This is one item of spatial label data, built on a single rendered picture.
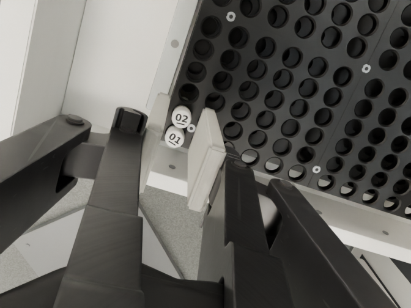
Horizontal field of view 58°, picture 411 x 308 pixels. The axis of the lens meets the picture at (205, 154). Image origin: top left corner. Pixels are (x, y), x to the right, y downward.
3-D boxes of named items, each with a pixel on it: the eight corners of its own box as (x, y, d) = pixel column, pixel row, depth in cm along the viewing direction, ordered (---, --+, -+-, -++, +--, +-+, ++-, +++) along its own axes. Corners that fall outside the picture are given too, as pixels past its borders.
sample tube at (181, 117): (188, 113, 28) (188, 131, 23) (172, 109, 27) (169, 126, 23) (192, 97, 27) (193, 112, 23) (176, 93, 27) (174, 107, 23)
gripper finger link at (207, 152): (210, 146, 15) (227, 151, 15) (203, 106, 21) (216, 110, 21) (186, 209, 16) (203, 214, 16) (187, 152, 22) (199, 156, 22)
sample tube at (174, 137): (179, 131, 28) (177, 152, 24) (165, 122, 28) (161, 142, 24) (188, 118, 28) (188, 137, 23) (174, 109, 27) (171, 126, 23)
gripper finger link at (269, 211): (224, 184, 14) (298, 207, 14) (214, 141, 18) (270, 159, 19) (210, 219, 14) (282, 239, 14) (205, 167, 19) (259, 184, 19)
